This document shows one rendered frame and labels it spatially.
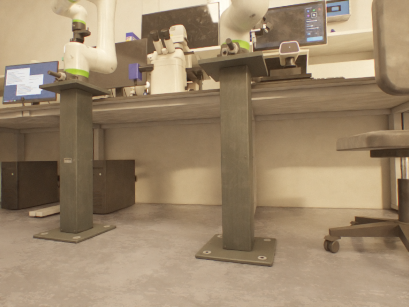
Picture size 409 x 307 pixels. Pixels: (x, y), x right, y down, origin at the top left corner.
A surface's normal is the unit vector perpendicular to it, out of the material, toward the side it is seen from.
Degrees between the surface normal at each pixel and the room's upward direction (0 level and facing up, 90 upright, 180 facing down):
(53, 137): 90
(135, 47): 86
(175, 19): 86
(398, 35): 90
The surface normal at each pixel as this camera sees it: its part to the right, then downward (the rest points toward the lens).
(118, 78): -0.24, -0.09
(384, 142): -0.51, -0.01
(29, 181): 0.97, -0.02
